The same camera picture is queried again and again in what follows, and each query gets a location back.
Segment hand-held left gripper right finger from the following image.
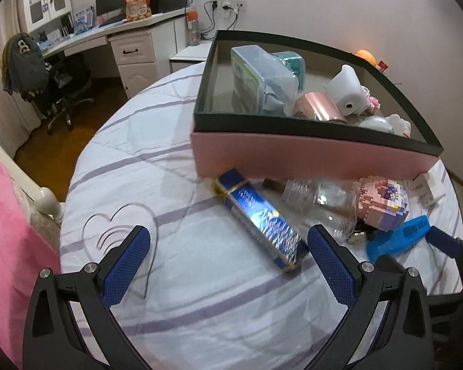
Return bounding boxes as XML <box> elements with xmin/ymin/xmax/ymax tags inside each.
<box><xmin>306</xmin><ymin>224</ymin><xmax>435</xmax><ymax>370</ymax></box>

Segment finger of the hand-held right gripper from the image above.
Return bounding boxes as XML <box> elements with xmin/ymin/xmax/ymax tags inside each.
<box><xmin>375</xmin><ymin>255</ymin><xmax>408</xmax><ymax>279</ymax></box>
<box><xmin>425</xmin><ymin>226</ymin><xmax>463</xmax><ymax>297</ymax></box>

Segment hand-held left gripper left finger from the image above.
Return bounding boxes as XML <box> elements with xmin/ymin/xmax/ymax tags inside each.
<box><xmin>22</xmin><ymin>225</ymin><xmax>152</xmax><ymax>370</ymax></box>

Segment blue plastic tool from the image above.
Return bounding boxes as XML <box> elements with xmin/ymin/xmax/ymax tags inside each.
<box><xmin>366</xmin><ymin>215</ymin><xmax>431</xmax><ymax>263</ymax></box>

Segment pink box with black rim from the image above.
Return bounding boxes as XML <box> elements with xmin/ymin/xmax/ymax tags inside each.
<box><xmin>190</xmin><ymin>29</ymin><xmax>444</xmax><ymax>183</ymax></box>

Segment white round objects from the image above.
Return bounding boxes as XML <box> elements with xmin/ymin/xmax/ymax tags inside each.
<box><xmin>357</xmin><ymin>113</ymin><xmax>412</xmax><ymax>138</ymax></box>

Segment rose gold jar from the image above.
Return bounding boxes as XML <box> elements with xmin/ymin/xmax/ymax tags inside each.
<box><xmin>293</xmin><ymin>91</ymin><xmax>348</xmax><ymax>123</ymax></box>

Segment white toy figure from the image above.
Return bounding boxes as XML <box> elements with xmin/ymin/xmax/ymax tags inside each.
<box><xmin>323</xmin><ymin>64</ymin><xmax>365</xmax><ymax>117</ymax></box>

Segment clear plastic box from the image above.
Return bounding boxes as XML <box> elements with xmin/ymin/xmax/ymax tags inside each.
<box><xmin>230</xmin><ymin>45</ymin><xmax>300</xmax><ymax>117</ymax></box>

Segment teal plastic case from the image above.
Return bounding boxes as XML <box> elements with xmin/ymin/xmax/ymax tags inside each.
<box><xmin>272</xmin><ymin>51</ymin><xmax>307</xmax><ymax>94</ymax></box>

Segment white charger block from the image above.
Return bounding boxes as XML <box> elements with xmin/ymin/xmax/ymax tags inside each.
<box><xmin>412</xmin><ymin>169</ymin><xmax>447</xmax><ymax>207</ymax></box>

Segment pink purple brick model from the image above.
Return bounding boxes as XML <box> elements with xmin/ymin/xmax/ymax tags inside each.
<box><xmin>352</xmin><ymin>176</ymin><xmax>410</xmax><ymax>229</ymax></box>

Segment clear plastic bottle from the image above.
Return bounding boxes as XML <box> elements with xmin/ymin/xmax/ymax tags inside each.
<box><xmin>264</xmin><ymin>177</ymin><xmax>362</xmax><ymax>240</ymax></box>

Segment blue foil box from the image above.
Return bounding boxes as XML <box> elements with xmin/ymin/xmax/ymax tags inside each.
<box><xmin>215</xmin><ymin>167</ymin><xmax>310</xmax><ymax>273</ymax></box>

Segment black office chair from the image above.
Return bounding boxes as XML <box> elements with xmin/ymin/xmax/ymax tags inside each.
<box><xmin>22</xmin><ymin>51</ymin><xmax>95</xmax><ymax>136</ymax></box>

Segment white desk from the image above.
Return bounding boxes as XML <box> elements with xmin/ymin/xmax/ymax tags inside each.
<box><xmin>42</xmin><ymin>7</ymin><xmax>188</xmax><ymax>101</ymax></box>

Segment white side table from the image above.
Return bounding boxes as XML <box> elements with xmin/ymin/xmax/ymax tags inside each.
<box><xmin>169</xmin><ymin>39</ymin><xmax>217</xmax><ymax>75</ymax></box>

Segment grey jacket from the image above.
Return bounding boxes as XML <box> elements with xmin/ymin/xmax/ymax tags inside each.
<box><xmin>2</xmin><ymin>33</ymin><xmax>50</xmax><ymax>95</ymax></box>

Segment bottle with orange cap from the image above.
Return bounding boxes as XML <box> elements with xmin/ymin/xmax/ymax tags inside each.
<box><xmin>186</xmin><ymin>9</ymin><xmax>202</xmax><ymax>47</ymax></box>

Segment blue and white box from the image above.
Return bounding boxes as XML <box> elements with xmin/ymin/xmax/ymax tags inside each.
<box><xmin>72</xmin><ymin>5</ymin><xmax>95</xmax><ymax>34</ymax></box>

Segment orange snack bag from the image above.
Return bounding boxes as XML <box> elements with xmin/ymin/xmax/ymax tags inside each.
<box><xmin>120</xmin><ymin>0</ymin><xmax>153</xmax><ymax>23</ymax></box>

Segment white glass-door cabinet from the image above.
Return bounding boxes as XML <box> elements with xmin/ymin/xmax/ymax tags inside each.
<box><xmin>19</xmin><ymin>0</ymin><xmax>72</xmax><ymax>34</ymax></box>

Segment white bed frame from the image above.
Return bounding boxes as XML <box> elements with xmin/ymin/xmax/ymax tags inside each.
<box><xmin>0</xmin><ymin>122</ymin><xmax>65</xmax><ymax>226</ymax></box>

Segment black power cable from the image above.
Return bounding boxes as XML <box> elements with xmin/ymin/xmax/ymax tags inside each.
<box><xmin>204</xmin><ymin>2</ymin><xmax>242</xmax><ymax>41</ymax></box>

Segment white wall power outlet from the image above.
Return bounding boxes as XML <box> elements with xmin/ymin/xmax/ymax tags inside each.
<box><xmin>209</xmin><ymin>0</ymin><xmax>248</xmax><ymax>12</ymax></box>

